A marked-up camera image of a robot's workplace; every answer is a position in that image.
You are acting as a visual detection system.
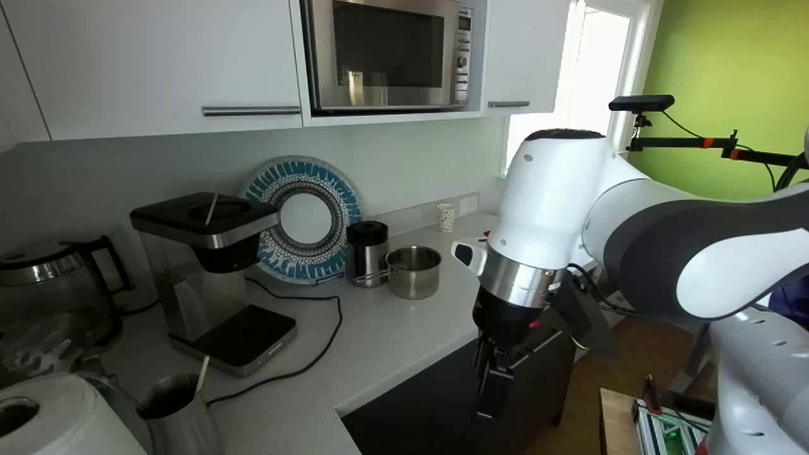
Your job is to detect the black camera on stand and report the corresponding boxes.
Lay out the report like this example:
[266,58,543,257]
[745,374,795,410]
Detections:
[610,93,674,115]

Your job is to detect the white paper towel roll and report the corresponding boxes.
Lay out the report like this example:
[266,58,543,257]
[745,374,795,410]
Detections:
[0,374,147,455]

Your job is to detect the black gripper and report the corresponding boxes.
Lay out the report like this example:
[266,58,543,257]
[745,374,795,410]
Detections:
[472,288,541,418]

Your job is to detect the white upper cabinet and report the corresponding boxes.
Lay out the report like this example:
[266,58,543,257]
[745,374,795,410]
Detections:
[3,0,301,141]

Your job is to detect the patterned paper cup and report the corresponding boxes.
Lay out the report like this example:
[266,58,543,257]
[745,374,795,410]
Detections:
[438,203,458,233]

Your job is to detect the silver steel pot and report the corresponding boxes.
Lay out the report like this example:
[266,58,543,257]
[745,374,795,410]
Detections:
[386,246,441,302]

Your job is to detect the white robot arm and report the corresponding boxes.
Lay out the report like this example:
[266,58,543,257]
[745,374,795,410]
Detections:
[452,128,809,455]

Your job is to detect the dark lower cabinet drawers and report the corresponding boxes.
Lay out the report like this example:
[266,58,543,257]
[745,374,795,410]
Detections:
[342,328,573,455]

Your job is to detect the black silver coffee maker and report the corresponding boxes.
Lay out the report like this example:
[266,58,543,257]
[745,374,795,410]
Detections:
[128,193,296,377]

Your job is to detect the blue white decorative plate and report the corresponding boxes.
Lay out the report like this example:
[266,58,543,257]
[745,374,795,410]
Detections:
[242,154,364,286]

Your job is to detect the white wall outlet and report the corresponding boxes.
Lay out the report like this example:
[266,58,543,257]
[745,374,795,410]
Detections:
[458,194,479,216]

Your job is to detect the black steel canister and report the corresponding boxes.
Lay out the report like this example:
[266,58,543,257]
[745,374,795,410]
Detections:
[345,219,388,288]

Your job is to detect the steel cup with stick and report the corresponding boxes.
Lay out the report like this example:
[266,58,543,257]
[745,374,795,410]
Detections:
[135,358,223,455]

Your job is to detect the stainless steel microwave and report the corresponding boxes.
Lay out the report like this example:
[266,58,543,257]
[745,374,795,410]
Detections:
[301,0,472,115]

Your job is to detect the black power cable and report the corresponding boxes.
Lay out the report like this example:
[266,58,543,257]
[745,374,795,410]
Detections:
[202,275,345,410]

